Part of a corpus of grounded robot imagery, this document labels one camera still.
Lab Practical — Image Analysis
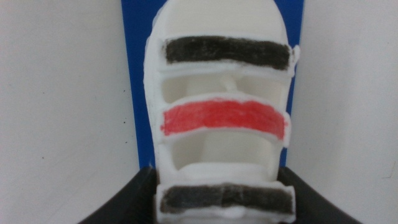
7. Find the blue rectangular mat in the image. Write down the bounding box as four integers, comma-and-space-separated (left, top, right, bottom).
121, 0, 306, 170

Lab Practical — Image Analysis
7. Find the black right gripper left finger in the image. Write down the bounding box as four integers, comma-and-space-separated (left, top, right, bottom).
77, 166, 159, 224

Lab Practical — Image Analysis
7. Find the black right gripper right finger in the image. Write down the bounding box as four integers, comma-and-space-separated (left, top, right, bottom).
276, 166, 363, 224

